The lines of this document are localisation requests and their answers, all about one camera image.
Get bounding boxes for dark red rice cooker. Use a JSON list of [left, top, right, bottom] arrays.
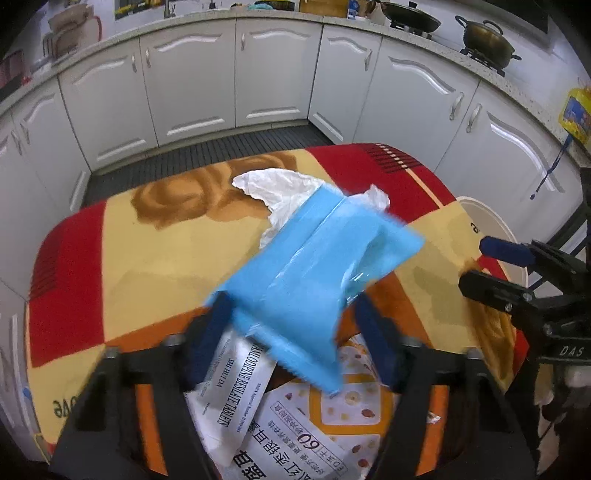
[[0, 46, 28, 88]]

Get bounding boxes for blue snack packet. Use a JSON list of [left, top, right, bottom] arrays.
[[205, 187, 428, 395]]

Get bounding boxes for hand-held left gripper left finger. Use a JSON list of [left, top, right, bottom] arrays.
[[48, 292, 232, 480]]

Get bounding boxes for yellow blue hanging package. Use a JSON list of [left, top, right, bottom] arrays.
[[558, 85, 591, 139]]

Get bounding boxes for dark ribbed floor mat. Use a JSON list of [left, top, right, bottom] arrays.
[[85, 120, 333, 208]]

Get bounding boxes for crumpled white plastic bag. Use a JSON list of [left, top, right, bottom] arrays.
[[232, 168, 391, 250]]

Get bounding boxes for black wok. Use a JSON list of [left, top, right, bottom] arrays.
[[379, 1, 441, 34]]

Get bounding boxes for white medicine box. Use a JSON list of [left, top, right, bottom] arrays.
[[185, 332, 278, 467]]

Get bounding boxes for red yellow printed blanket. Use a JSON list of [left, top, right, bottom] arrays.
[[23, 142, 532, 480]]

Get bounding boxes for white orange nut print packet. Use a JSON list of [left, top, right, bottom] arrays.
[[277, 335, 441, 462]]

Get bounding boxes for wooden cutting board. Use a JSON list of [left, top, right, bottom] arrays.
[[299, 0, 348, 18]]

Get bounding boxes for wire dish rack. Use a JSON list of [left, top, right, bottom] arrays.
[[42, 28, 103, 60]]

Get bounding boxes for dark metal pot with handles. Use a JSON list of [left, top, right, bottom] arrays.
[[455, 15, 522, 70]]

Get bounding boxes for white ceramic pot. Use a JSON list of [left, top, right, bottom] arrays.
[[48, 9, 100, 43]]

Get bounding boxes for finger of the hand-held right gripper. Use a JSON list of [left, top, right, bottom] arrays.
[[458, 270, 557, 335], [479, 236, 585, 282]]

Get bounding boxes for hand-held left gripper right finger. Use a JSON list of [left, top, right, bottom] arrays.
[[355, 293, 539, 480]]

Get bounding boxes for white round bin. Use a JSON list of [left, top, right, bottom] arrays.
[[455, 196, 529, 287]]

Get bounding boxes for row of white cabinet doors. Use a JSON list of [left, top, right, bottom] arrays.
[[0, 18, 591, 324]]

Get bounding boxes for white black print packet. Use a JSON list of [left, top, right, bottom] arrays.
[[222, 392, 370, 480]]

